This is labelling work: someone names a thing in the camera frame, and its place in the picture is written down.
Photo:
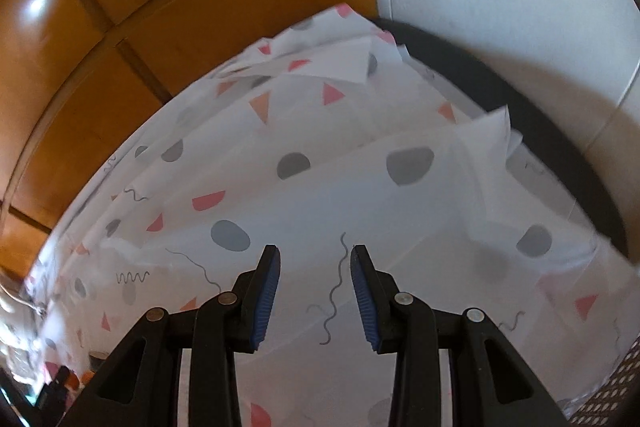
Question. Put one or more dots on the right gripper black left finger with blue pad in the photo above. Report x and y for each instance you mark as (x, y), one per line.
(138, 384)

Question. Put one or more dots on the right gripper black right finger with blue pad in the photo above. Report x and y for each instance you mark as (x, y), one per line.
(491, 384)

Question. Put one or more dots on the black gripper of other arm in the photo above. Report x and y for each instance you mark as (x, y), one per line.
(51, 401)

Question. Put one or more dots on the white patterned tablecloth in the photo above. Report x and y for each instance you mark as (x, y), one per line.
(336, 133)

